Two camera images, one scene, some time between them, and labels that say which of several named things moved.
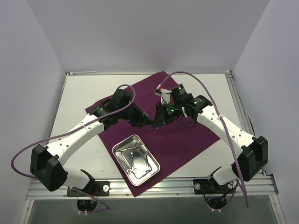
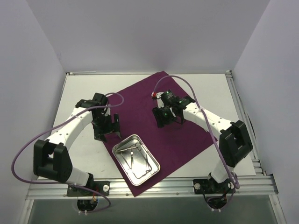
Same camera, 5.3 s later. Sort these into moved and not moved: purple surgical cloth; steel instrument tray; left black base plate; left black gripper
Moved: left black gripper
Not moved: purple surgical cloth; left black base plate; steel instrument tray
